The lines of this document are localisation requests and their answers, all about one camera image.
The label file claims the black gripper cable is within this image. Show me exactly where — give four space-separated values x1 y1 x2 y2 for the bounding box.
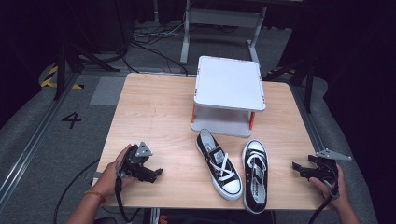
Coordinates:
114 175 142 224
306 181 341 224

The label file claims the yellow and black floor tape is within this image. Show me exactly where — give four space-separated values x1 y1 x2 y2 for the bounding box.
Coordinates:
39 65 85 91

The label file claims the aluminium floor rail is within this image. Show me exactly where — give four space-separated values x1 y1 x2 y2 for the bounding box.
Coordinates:
289 84 329 154
0 72 80 204

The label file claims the black floor cable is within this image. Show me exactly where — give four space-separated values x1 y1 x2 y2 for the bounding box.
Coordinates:
51 158 101 224

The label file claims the bundle of floor cables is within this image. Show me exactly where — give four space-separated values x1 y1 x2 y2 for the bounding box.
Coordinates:
123 22 204 77

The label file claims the black metal stand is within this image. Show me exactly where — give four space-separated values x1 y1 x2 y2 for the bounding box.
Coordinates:
262 58 316 114
53 42 121 101

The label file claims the black canvas sneaker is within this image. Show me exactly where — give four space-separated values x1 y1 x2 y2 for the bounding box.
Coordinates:
195 128 244 202
241 139 270 216

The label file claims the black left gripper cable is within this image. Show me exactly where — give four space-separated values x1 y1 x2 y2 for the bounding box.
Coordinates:
114 175 142 224

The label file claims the white two-tier shoe rack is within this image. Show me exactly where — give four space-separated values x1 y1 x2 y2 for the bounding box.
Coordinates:
190 55 267 138

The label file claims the grey metal stand frame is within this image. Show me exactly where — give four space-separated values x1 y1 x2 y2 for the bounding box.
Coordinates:
179 0 269 68

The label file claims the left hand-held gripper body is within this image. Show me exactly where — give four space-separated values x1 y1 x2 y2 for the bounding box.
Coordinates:
116 141 158 184

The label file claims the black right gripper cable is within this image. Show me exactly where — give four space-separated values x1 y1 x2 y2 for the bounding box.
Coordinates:
306 181 341 224

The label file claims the person's left hand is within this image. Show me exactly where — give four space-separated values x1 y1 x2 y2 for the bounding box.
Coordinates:
92 144 133 199

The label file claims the person's right hand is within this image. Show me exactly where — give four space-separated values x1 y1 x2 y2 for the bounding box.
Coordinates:
308 163 350 212

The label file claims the orange bracelet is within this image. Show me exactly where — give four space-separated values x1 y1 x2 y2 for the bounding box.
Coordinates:
83 189 106 204

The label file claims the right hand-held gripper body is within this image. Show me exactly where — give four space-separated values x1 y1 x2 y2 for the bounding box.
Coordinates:
306 147 353 189

